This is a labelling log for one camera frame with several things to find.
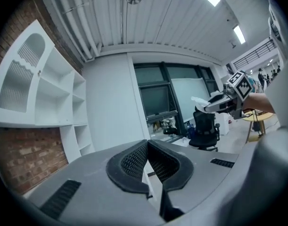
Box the white board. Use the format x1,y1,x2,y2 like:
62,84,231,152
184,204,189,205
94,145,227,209
171,77,211,123

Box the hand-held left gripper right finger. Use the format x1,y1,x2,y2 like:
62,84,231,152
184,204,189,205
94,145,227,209
147,139,194,222

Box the person's right forearm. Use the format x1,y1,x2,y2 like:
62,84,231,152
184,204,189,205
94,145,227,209
242,92,276,114

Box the person's light grey clothing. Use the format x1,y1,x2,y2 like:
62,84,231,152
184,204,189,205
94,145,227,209
228,0,288,226

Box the white ceiling pipes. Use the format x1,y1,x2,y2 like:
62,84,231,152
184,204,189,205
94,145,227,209
49,0,102,63

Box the dark framed window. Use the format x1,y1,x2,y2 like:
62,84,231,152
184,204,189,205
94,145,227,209
133,62,218,123

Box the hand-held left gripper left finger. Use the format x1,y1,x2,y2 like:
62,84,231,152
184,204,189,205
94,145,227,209
106,139,150,195

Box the black railing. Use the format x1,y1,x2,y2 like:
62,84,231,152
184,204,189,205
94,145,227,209
233,40,277,66

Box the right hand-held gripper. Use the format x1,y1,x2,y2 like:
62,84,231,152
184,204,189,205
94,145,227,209
204,71,259,120

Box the white shelf cabinet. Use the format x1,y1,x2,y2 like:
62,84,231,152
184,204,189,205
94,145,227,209
0,19,95,164

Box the white slatted cabinet door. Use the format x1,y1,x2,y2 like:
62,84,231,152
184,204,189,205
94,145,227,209
0,19,56,114

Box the yellow round table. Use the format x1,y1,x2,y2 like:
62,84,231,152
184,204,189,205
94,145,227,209
242,111,273,144

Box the black office chair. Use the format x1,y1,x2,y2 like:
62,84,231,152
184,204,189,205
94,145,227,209
188,111,221,152

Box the white item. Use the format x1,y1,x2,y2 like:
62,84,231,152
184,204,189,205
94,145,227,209
190,95,211,112

